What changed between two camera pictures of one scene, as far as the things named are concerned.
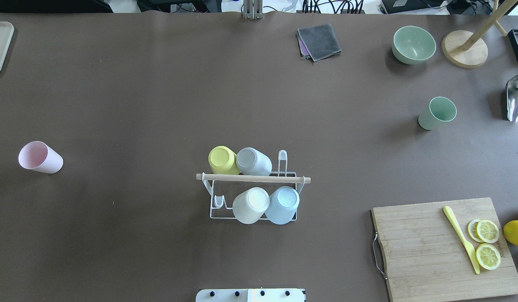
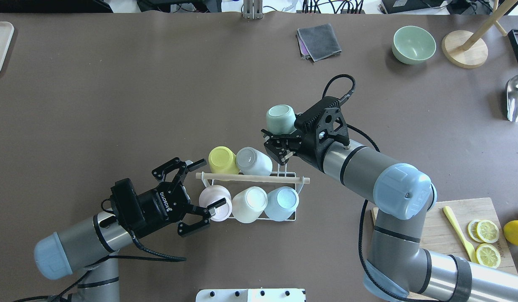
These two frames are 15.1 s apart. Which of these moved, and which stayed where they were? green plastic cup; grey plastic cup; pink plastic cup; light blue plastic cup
Moved: pink plastic cup; green plastic cup
Stayed: grey plastic cup; light blue plastic cup
